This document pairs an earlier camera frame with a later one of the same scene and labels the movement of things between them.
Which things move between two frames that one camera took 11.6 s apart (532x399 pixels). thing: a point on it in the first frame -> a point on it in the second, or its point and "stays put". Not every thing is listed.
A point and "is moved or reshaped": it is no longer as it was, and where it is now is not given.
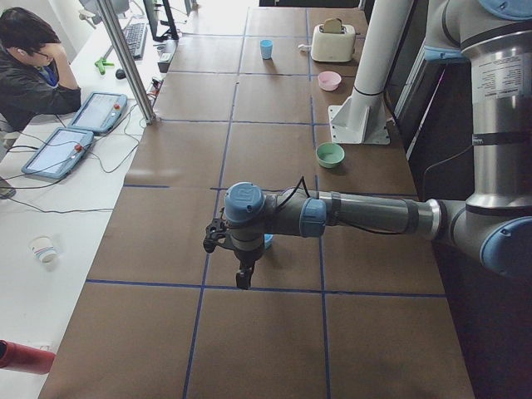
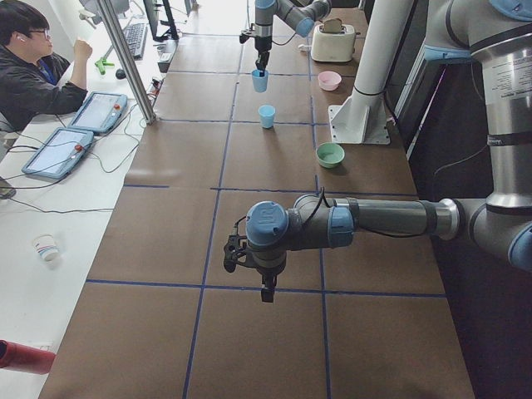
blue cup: (268, 238) is moved or reshaped
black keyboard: (135, 35) stays put
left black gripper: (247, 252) -> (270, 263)
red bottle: (25, 358) stays put
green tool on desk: (100, 64) stays put
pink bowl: (328, 81) stays put
